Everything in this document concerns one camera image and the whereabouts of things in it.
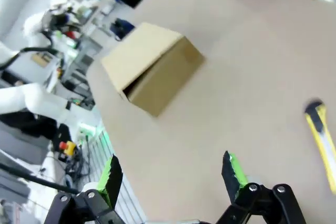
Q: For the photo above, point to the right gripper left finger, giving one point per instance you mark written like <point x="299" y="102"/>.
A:
<point x="113" y="182"/>

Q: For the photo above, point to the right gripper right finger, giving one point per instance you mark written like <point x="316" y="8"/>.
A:
<point x="233" y="179"/>

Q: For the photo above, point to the brown cardboard box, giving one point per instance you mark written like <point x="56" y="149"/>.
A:
<point x="147" y="61"/>

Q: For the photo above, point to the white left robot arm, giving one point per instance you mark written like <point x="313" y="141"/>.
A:
<point x="31" y="98"/>

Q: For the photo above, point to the red yellow emergency stop button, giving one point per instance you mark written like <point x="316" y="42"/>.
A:
<point x="67" y="147"/>

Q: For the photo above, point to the black slanted bar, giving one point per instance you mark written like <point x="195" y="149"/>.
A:
<point x="39" y="179"/>

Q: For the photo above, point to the yellow utility knife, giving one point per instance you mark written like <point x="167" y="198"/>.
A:
<point x="321" y="134"/>

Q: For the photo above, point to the dark blue bundle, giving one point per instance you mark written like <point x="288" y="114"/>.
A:
<point x="122" y="28"/>

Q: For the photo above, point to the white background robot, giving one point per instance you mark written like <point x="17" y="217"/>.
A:
<point x="32" y="24"/>

